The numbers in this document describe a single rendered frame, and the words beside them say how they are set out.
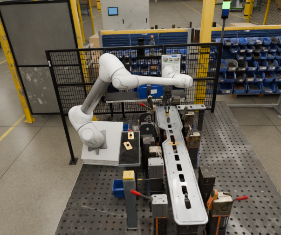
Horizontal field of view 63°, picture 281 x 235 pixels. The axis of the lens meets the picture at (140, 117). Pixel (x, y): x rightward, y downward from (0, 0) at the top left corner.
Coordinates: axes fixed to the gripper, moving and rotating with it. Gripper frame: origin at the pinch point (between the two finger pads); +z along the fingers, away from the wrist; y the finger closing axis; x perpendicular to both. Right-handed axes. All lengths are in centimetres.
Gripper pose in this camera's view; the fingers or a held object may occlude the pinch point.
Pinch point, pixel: (167, 109)
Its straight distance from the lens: 220.8
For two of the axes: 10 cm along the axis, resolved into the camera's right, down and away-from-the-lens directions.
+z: 0.4, 8.7, 5.0
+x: -0.1, -5.0, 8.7
